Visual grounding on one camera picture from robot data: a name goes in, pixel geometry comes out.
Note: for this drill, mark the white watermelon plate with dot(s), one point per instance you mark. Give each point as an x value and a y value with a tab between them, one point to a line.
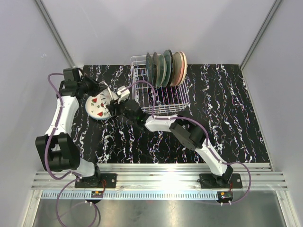
96	107

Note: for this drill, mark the orange cream leaf plate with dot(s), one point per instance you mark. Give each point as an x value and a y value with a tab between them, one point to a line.
185	67

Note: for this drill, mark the green plate with flower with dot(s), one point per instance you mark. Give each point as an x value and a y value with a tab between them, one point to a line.
162	70

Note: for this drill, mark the dark striped rim plate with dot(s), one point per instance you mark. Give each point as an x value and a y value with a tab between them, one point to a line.
169	62

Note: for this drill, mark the white wire dish rack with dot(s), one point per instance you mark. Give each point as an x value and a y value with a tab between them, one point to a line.
166	101

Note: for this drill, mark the pink cream branch plate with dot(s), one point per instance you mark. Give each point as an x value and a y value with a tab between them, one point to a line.
178	68

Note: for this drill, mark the aluminium frame post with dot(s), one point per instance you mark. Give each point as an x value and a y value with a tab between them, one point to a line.
264	26
54	32

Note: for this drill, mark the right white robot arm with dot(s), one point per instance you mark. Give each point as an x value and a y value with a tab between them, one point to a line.
190	133

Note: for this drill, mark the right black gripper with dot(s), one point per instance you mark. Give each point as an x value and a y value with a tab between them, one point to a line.
114	105

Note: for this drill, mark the white slotted cable duct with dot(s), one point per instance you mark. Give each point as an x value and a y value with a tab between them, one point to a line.
136	195

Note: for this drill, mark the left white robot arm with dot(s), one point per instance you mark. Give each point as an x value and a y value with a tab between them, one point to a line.
57	151

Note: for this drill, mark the white blue sunburst plate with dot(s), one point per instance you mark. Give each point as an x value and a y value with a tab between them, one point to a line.
107	94

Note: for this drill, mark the left aluminium frame post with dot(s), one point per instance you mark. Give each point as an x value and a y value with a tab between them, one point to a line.
54	32

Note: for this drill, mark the right aluminium frame post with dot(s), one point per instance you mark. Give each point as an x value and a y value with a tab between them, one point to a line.
264	26

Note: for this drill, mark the aluminium mounting rail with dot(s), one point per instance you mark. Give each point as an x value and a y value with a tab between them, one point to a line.
183	177

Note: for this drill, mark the grey reindeer snowflake plate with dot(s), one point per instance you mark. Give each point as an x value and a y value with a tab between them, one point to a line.
156	68

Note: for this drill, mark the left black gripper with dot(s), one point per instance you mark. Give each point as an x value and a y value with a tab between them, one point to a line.
97	87

